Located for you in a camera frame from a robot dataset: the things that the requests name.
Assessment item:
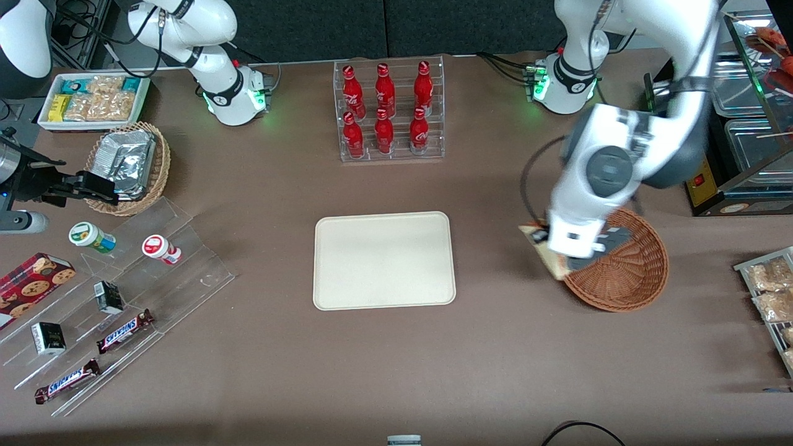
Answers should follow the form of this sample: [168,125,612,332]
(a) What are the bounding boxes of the black left base cables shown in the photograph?
[477,53,540,87]

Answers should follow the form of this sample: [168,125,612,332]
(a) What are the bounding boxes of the brown Snickers bar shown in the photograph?
[34,359,101,405]
[96,309,155,355]

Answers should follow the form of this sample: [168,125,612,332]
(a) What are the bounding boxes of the small black carton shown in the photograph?
[94,280,125,315]
[31,321,66,356]

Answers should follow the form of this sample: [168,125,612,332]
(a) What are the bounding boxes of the dark metal equipment rack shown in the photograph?
[50,0,116,70]

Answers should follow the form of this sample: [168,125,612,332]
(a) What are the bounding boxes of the clear nut snack bag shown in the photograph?
[745,259,793,292]
[751,290,793,323]

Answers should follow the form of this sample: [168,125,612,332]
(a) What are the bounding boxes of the red skewered food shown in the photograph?
[757,26,793,76]

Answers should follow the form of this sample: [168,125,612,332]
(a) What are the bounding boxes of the tan wicker basket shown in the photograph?
[85,121,172,217]

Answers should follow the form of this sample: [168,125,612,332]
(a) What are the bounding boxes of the steel warmer pan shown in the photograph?
[724,118,793,175]
[711,53,772,118]

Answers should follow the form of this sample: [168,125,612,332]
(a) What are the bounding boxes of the brown wicker basket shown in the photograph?
[561,208,670,312]

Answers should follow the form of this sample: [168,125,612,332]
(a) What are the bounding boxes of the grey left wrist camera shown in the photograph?
[567,224,634,272]

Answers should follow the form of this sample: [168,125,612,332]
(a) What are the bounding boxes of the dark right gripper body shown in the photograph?
[0,138,70,206]

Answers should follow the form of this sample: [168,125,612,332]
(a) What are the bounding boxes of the red lid cup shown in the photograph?
[141,234,183,266]

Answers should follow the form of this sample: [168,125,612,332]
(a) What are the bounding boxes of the clear acrylic bottle rack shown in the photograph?
[333,55,445,163]

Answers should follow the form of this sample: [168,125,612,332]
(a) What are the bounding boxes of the cream plastic tray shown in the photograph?
[313,211,457,311]

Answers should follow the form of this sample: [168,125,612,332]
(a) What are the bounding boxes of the clear cracker bag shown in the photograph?
[85,76,125,95]
[87,92,136,121]

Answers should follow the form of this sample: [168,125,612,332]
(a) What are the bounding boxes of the clear acrylic stepped stand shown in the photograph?
[0,197,236,417]

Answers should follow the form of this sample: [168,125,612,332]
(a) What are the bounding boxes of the triangular sandwich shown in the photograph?
[519,223,574,281]

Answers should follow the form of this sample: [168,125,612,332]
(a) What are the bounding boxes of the red cola bottle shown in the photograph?
[409,107,430,155]
[374,63,397,118]
[343,111,365,159]
[343,65,366,120]
[374,108,395,155]
[413,60,434,116]

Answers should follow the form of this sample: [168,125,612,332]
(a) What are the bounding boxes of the white snack bin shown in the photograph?
[37,72,151,132]

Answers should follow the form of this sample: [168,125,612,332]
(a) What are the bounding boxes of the silver foil package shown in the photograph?
[93,129,157,202]

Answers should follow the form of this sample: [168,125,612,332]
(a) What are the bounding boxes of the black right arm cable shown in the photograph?
[53,0,168,80]

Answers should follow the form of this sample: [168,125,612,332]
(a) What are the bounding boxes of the black food warmer cabinet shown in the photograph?
[681,11,793,217]

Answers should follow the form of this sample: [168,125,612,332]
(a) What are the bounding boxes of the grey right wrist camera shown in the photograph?
[0,209,48,235]

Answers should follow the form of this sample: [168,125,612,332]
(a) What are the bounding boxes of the grey metal snack tray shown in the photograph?
[734,247,793,378]

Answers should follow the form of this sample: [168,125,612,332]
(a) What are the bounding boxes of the red cookie box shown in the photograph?
[0,252,77,330]

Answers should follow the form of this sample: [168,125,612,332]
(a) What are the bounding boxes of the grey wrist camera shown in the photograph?
[0,209,48,235]
[567,224,634,272]

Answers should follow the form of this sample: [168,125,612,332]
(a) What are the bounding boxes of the black looped cable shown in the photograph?
[541,421,626,446]

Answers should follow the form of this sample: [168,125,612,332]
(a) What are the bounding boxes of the green lid cup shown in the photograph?
[68,221,117,255]

